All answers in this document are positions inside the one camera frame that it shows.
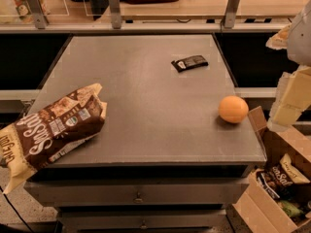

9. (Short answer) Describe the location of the open cardboard box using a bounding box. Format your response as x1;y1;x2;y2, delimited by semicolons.
233;107;311;233

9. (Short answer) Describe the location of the left metal bracket post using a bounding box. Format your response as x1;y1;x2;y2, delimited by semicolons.
26;0;48;29

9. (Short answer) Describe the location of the upper metal drawer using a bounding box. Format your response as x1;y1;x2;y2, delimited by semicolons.
24;179;249;207

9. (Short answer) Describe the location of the colourful snack bag behind glass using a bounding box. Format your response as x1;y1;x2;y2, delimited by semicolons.
0;0;50;24

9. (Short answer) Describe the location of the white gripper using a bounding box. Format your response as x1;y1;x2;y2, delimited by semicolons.
265;0;311;132

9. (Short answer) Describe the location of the black rxbar chocolate wrapper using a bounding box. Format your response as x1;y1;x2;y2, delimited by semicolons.
171;55;209;73

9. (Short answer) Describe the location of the sea salt bag in box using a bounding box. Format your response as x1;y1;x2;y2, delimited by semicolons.
256;153;310;200

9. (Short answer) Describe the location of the black floor cable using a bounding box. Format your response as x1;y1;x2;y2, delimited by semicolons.
0;185;35;233

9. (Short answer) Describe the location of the metal bracket post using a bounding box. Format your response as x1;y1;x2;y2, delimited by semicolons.
26;0;48;29
223;0;240;28
108;0;122;29

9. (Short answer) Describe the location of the green snack bag in box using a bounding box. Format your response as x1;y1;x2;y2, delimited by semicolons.
278;200;303;217

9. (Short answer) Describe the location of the orange fruit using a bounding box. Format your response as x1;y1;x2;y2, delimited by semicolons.
218;96;249;123

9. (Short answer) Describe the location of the metal drawer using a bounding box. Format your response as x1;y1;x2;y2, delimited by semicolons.
57;210;226;230
24;179;249;207

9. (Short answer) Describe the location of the right metal bracket post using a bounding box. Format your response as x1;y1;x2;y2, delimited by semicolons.
223;0;240;28

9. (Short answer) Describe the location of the middle metal bracket post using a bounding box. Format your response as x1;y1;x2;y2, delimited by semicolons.
108;0;122;29

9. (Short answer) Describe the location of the lower metal drawer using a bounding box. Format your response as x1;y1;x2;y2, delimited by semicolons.
57;210;226;230

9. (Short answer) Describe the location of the brown sea salt chip bag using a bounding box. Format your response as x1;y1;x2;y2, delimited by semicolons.
0;83;107;194

